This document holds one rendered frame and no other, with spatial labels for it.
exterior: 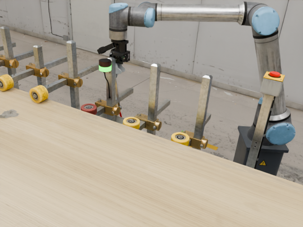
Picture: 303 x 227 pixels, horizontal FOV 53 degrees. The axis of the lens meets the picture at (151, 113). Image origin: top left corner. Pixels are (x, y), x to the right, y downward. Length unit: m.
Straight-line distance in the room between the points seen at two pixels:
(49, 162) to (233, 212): 0.68
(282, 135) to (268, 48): 0.48
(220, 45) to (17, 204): 3.41
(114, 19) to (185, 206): 0.93
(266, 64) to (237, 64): 2.47
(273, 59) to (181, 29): 2.77
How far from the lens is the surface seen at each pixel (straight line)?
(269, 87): 1.26
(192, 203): 1.05
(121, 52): 1.58
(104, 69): 1.50
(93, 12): 5.12
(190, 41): 4.24
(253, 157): 1.43
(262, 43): 1.57
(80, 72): 1.84
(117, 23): 1.53
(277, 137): 1.78
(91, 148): 1.26
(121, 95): 1.78
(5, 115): 1.57
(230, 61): 4.09
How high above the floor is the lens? 1.63
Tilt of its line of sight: 29 degrees down
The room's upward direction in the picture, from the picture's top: 4 degrees clockwise
